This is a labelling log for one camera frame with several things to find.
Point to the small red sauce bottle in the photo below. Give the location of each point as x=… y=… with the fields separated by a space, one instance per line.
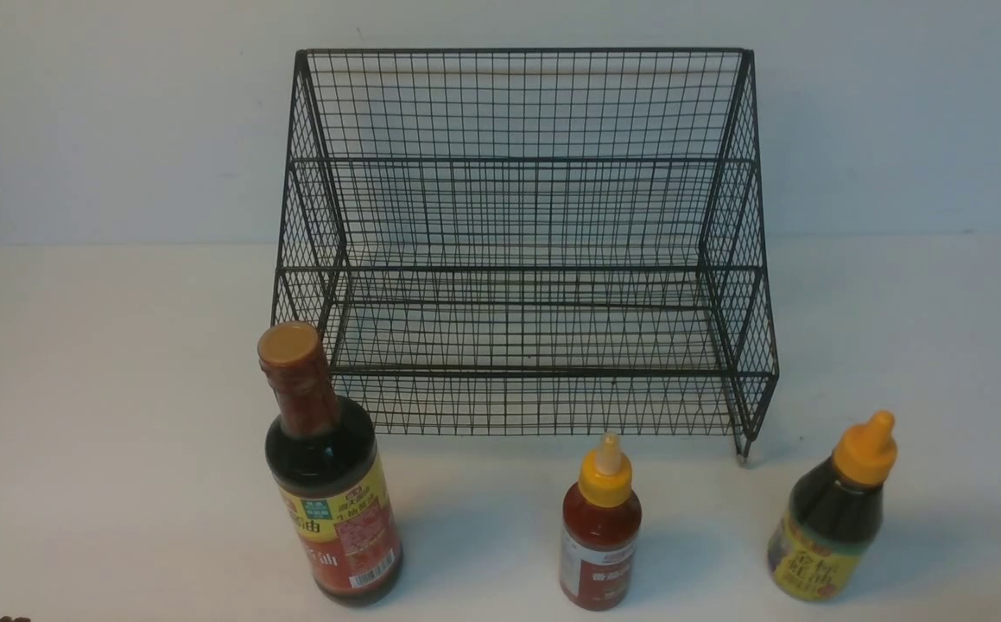
x=601 y=518

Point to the dark vinegar bottle yellow cap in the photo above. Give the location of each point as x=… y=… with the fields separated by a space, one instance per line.
x=834 y=513

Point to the tall soy sauce bottle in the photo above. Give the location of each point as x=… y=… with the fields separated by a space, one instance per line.
x=322 y=451

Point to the black wire mesh shelf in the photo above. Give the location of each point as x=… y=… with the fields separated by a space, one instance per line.
x=532 y=241

